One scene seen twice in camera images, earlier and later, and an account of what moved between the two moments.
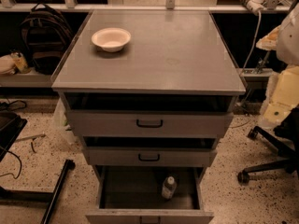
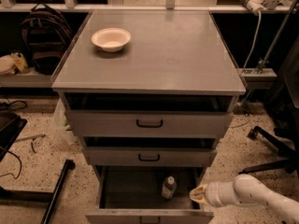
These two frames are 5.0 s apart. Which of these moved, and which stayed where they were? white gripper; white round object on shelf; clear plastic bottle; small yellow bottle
Moved: white gripper
Stayed: white round object on shelf; small yellow bottle; clear plastic bottle
